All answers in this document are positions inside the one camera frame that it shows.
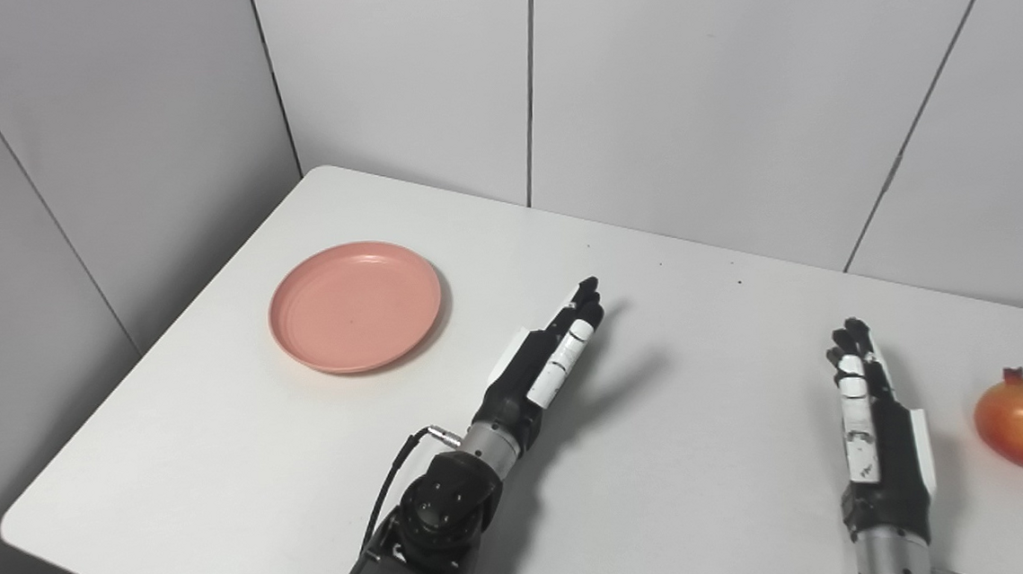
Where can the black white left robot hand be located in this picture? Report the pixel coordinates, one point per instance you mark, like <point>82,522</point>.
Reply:
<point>518,385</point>

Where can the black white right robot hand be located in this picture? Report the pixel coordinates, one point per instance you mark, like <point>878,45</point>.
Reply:
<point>898,476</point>

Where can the pink round plate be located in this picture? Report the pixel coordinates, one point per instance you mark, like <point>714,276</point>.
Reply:
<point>355,307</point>

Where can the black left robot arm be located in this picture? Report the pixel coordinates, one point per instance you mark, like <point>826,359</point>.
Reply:
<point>441,508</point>

